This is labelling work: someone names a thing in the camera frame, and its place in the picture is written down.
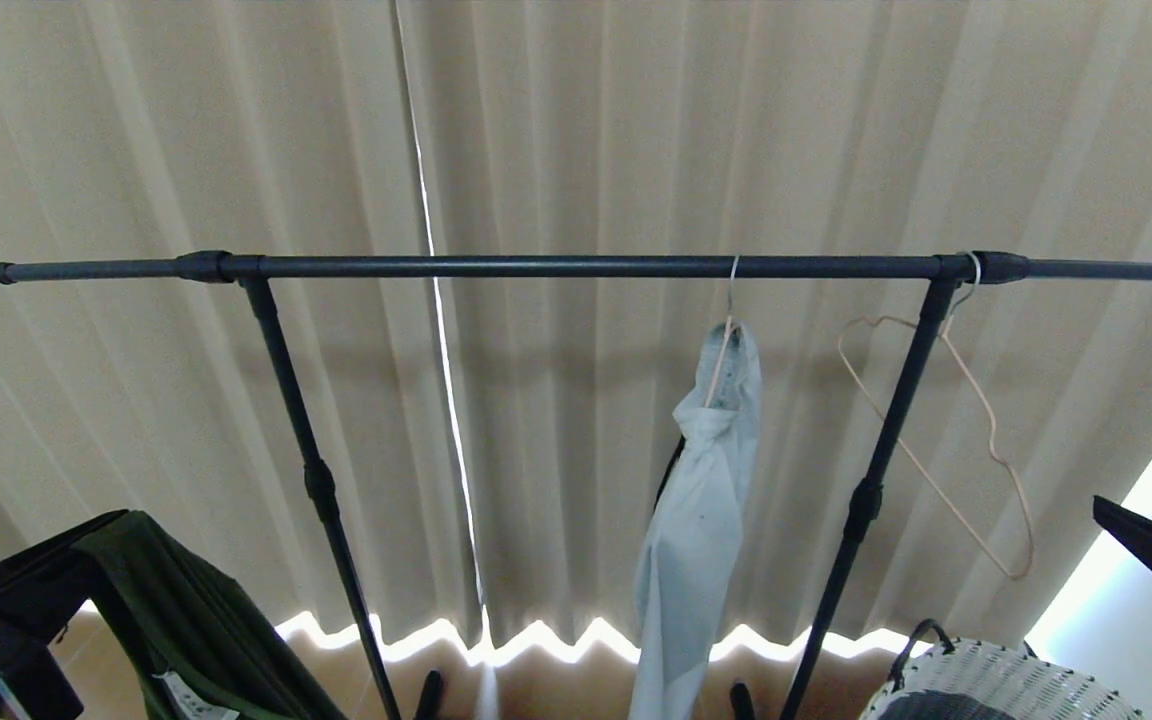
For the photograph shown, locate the green garment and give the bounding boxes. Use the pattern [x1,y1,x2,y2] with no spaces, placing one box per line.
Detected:
[71,510,347,720]

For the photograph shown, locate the pale grey shorts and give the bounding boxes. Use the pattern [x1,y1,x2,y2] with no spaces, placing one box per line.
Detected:
[629,320,764,720]

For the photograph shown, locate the pink clothes hanger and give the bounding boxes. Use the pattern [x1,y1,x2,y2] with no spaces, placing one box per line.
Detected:
[704,255,743,409]
[836,270,1035,581]

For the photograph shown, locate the black clothes rack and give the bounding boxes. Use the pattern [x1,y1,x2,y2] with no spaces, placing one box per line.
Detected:
[0,250,1152,720]

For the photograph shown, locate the white laundry basket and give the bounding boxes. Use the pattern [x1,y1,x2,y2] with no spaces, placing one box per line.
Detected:
[858,620,1147,720]

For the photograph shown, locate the beige curtain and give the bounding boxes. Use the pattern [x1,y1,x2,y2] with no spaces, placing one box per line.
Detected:
[0,0,1152,661]

